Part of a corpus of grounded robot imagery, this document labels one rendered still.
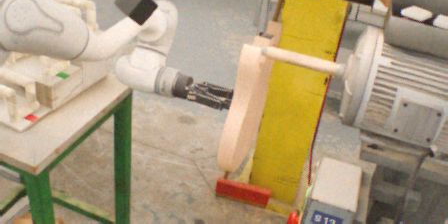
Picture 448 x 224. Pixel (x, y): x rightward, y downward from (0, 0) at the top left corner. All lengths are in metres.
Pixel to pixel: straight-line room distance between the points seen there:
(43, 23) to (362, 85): 0.68
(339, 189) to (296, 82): 1.25
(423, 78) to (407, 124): 0.11
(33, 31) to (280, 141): 1.71
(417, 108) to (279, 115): 1.31
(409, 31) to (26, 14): 0.79
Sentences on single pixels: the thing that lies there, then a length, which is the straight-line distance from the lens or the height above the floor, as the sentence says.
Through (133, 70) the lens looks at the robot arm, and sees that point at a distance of 1.38.
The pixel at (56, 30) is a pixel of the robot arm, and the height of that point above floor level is 1.38.
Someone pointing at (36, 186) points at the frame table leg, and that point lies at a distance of 1.32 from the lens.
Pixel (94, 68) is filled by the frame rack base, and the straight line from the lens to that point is 1.60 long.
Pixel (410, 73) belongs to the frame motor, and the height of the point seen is 1.33.
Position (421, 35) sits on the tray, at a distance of 1.05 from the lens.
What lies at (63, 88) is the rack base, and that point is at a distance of 1.48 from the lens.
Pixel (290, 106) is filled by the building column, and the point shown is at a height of 0.63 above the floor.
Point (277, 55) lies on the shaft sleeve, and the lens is 1.16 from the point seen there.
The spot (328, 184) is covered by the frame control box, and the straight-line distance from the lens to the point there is 0.98.
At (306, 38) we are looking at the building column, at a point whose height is 0.99.
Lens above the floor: 1.71
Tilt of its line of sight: 32 degrees down
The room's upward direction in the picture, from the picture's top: 5 degrees clockwise
